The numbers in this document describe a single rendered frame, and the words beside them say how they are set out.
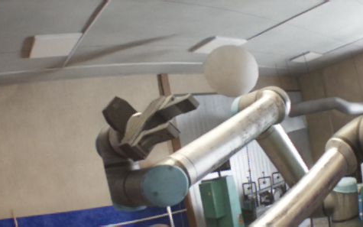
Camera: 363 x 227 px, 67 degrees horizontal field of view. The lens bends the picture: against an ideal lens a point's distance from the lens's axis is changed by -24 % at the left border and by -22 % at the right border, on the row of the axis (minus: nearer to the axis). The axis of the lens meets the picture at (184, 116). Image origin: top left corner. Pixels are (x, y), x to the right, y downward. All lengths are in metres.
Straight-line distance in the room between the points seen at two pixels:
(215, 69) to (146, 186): 3.81
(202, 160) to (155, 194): 0.15
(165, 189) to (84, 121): 4.60
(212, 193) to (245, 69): 1.95
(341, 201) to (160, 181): 0.93
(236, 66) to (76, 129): 2.54
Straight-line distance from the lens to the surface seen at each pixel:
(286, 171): 1.32
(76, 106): 5.25
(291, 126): 6.20
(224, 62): 4.38
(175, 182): 0.69
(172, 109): 0.65
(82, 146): 5.16
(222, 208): 5.30
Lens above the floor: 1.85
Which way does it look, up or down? 7 degrees up
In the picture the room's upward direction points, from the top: 11 degrees counter-clockwise
